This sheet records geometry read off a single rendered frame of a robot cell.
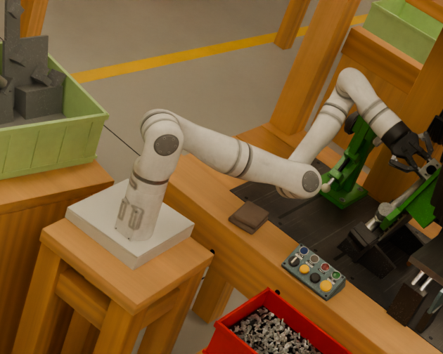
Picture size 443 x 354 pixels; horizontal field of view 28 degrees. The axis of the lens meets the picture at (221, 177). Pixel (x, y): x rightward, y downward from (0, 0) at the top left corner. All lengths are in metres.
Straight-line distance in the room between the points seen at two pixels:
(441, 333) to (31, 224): 1.13
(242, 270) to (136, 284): 0.34
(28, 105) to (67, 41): 2.37
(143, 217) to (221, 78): 2.97
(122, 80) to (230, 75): 0.73
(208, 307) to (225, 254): 1.00
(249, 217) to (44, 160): 0.59
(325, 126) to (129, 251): 0.61
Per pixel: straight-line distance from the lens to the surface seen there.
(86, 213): 2.24
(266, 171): 2.18
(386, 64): 2.76
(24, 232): 2.48
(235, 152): 2.13
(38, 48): 2.62
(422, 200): 2.28
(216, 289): 3.29
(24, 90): 2.58
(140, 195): 2.11
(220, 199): 2.42
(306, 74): 2.80
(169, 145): 2.03
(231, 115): 4.73
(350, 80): 2.37
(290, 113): 2.86
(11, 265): 2.55
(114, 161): 4.05
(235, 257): 2.35
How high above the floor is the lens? 2.24
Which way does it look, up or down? 32 degrees down
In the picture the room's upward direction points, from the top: 22 degrees clockwise
